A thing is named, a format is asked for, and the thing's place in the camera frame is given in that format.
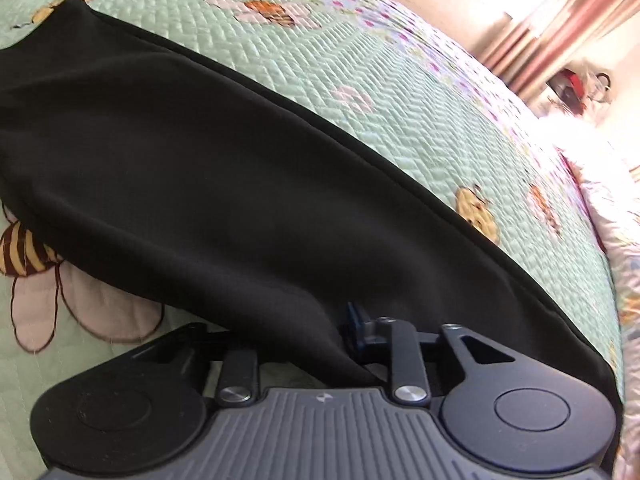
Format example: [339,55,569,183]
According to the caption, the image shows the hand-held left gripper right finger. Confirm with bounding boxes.
[342,302,518,406]

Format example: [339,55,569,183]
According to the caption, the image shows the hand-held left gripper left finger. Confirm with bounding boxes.
[125,322,261,406]

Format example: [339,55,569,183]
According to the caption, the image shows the black pants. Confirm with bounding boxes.
[0,0,623,461]

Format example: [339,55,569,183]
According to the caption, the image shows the green quilted bee bedspread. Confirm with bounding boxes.
[0,0,626,480]

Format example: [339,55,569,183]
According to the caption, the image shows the corner heap with red item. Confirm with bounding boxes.
[547,67,614,117]

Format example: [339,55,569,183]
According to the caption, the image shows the pink curtain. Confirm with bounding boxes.
[480,0,640,97]

